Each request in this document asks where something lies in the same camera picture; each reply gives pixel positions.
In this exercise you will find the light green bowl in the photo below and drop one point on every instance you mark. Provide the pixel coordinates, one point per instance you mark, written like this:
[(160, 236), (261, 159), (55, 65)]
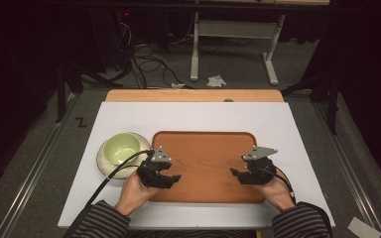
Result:
[(107, 168)]

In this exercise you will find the flat white paper sheet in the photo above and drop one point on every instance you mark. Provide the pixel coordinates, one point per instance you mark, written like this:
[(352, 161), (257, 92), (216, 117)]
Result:
[(363, 228)]

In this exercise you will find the white board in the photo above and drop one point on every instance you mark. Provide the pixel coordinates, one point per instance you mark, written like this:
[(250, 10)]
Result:
[(198, 115)]

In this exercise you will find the black metal stand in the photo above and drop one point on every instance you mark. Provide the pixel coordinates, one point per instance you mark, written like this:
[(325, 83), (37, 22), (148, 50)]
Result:
[(327, 89), (66, 82)]

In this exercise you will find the wooden tray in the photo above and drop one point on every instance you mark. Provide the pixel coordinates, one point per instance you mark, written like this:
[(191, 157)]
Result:
[(205, 165)]

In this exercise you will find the white metal desk frame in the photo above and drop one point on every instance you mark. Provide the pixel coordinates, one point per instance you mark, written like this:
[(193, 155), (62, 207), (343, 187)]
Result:
[(238, 29)]

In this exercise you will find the person's left hand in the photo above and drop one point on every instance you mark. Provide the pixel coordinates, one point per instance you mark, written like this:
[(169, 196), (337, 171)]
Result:
[(134, 195)]

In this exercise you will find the metal floor rail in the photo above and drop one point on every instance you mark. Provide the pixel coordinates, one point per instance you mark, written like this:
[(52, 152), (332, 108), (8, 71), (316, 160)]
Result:
[(33, 172), (347, 165)]

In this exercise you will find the person's right hand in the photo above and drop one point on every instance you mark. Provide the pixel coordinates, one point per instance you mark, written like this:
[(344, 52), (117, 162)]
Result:
[(278, 193)]

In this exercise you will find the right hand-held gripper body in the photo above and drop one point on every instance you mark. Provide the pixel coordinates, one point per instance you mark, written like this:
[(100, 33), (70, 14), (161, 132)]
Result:
[(261, 168)]

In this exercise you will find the small crumpled white paper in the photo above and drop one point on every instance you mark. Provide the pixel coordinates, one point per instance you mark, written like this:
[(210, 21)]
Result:
[(178, 85)]

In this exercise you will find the wooden table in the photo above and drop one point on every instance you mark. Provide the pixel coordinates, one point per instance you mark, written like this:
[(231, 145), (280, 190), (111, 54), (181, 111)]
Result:
[(191, 95)]

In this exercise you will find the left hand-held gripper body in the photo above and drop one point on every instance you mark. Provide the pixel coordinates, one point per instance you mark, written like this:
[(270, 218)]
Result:
[(152, 172)]

